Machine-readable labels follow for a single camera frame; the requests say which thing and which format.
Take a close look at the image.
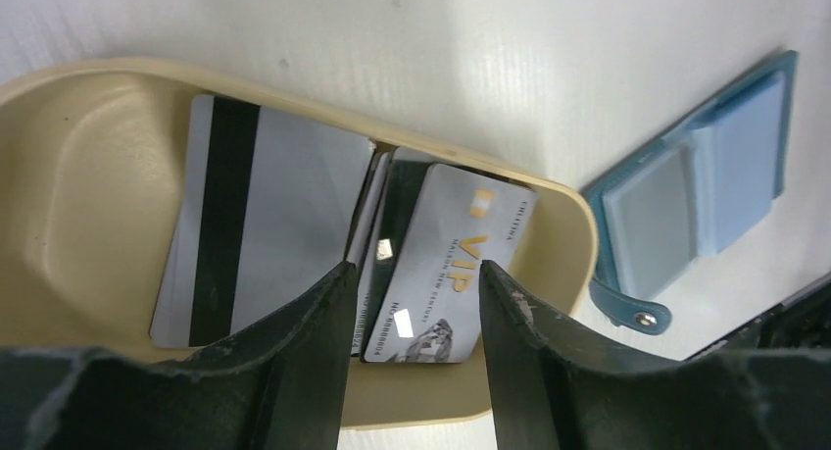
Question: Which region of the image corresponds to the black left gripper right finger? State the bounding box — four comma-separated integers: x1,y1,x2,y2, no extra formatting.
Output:
479,261,830,449

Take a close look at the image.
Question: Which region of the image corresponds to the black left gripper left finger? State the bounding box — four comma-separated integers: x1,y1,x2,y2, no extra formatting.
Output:
1,262,358,449

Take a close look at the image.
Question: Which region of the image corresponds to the beige oval card tray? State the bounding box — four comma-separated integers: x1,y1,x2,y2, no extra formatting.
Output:
1,58,598,429

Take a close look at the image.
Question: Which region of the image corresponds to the silver VIP credit card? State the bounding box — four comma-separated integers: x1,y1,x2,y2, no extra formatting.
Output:
361,163,538,364

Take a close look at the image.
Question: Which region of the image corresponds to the silver magnetic stripe card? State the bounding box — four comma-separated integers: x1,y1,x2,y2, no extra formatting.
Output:
150,94,375,348

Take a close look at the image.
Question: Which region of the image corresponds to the black card under VIP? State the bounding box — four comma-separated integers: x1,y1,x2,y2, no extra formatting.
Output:
356,160,430,354

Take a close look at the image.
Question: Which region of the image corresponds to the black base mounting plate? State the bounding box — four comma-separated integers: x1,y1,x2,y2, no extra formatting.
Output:
688,274,830,361

